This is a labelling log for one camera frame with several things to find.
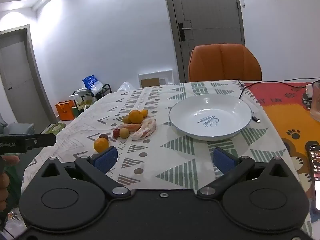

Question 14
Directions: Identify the white plate with blue rim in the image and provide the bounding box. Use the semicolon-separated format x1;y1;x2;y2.
168;95;252;141

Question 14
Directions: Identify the black cable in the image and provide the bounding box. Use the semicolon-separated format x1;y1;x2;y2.
237;78;320;124

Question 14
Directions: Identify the orange leather chair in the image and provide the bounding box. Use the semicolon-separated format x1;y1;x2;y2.
188;43;262;83

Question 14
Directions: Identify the person's left hand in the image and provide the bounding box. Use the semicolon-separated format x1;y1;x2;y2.
0;155;20;212

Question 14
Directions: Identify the black metal rack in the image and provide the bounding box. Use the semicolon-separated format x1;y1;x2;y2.
72;83;112;105

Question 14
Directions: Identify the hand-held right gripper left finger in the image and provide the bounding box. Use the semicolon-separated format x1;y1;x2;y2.
37;146;131;202

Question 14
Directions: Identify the grey side door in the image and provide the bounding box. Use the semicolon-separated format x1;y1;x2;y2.
0;24;58;130

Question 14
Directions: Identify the grey-blue cushion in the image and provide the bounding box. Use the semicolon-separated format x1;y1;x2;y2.
0;122;35;137

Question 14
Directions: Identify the green floor mat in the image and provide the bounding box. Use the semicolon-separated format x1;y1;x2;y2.
41;123;67;134

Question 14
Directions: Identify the long peeled citrus segment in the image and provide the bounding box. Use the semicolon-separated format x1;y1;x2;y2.
131;118;157;141

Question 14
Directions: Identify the translucent cup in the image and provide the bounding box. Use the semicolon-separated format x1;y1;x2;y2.
310;79;320;122

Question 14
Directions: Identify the black door lock handle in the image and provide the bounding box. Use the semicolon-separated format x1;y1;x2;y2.
178;22;192;41

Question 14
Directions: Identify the clear plastic bag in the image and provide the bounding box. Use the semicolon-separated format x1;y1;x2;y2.
117;81;136;92

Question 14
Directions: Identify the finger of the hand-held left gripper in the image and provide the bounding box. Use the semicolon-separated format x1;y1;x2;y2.
25;133;57;151

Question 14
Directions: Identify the orange box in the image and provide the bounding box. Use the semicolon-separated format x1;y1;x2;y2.
55;100;76;121

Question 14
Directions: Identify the blue plastic bag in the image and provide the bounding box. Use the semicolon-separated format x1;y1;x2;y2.
83;75;104;91

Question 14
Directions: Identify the black smartphone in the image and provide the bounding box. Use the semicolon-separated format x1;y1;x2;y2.
305;141;320;211

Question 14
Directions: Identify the patterned white tablecloth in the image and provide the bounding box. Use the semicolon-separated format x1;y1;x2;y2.
21;79;300;235

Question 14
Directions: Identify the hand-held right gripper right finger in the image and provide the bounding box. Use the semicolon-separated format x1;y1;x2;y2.
197;147;295;201

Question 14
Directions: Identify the short peeled citrus segment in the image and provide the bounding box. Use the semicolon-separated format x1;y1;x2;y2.
118;123;142;133

